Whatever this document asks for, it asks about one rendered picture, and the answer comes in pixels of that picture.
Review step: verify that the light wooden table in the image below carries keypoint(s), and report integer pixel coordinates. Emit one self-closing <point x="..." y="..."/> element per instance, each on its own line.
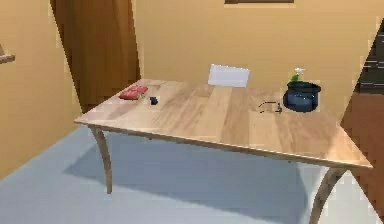
<point x="213" y="113"/>

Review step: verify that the black pot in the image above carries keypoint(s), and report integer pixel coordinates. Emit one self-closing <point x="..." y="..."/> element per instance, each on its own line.
<point x="301" y="98"/>

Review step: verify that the dark brown cabinet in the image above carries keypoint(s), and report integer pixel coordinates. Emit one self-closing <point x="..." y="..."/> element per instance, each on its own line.
<point x="368" y="116"/>

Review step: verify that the brown wooden door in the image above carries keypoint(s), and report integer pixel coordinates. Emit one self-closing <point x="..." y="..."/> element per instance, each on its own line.
<point x="100" y="50"/>

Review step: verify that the red book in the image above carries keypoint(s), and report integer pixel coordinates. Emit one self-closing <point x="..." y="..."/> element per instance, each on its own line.
<point x="133" y="92"/>

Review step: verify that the green spray bottle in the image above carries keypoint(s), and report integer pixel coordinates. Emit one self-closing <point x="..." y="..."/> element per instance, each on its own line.
<point x="296" y="76"/>

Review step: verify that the dark framed picture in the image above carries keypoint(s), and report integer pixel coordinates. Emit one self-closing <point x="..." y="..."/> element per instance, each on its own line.
<point x="259" y="1"/>

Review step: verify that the small black object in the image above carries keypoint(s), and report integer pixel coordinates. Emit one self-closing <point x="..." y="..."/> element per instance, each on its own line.
<point x="153" y="100"/>

